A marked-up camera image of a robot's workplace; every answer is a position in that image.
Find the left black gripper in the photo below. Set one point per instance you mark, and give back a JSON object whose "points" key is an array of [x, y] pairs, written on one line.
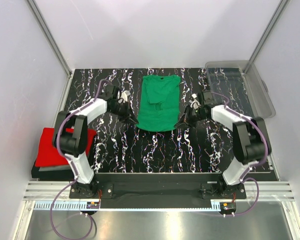
{"points": [[128, 116]]}

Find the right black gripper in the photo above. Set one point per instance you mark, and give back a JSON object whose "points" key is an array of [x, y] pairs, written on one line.
{"points": [[185, 121]]}

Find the green t shirt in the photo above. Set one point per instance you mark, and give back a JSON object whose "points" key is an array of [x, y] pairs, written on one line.
{"points": [[159, 104]]}

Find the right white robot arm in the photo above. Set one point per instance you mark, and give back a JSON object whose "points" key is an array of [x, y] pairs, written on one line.
{"points": [[251, 144]]}

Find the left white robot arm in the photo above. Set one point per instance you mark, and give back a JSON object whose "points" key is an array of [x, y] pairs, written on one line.
{"points": [[70, 136]]}

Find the black marbled table mat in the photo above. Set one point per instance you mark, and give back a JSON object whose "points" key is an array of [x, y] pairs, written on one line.
{"points": [[123, 148]]}

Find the clear plastic bin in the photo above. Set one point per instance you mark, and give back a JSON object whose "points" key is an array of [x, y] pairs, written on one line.
{"points": [[240, 82]]}

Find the grey folded t shirt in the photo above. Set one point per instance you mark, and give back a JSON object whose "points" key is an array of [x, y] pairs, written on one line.
{"points": [[55, 168]]}

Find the black folded t shirt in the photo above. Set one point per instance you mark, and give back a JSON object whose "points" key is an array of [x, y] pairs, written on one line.
{"points": [[51, 175]]}

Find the red folded t shirt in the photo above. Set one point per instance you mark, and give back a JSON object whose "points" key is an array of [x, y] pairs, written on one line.
{"points": [[48, 155]]}

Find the right orange connector box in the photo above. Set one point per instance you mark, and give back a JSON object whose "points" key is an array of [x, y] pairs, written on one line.
{"points": [[228, 206]]}

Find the orange connector box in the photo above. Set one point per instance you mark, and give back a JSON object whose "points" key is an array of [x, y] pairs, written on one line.
{"points": [[93, 205], [228, 206]]}

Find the left orange connector box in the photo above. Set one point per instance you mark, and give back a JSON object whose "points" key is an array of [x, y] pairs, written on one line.
{"points": [[93, 205]]}

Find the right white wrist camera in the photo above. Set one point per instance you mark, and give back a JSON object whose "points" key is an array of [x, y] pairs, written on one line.
{"points": [[194, 103]]}

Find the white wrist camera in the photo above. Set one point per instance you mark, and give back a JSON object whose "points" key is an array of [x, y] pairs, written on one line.
{"points": [[194, 103], [123, 96]]}

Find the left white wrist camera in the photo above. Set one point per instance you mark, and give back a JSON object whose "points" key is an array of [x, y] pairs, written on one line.
{"points": [[123, 96]]}

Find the aluminium frame rail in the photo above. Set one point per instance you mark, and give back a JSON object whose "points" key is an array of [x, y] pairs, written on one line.
{"points": [[264, 190]]}

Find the left aluminium frame post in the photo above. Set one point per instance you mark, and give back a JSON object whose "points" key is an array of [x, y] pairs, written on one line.
{"points": [[48, 35]]}

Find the aluminium frame post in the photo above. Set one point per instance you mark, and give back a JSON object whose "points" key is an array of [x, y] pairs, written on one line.
{"points": [[48, 35], [281, 7]]}

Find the right aluminium frame post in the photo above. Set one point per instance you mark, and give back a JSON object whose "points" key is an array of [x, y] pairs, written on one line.
{"points": [[281, 7]]}

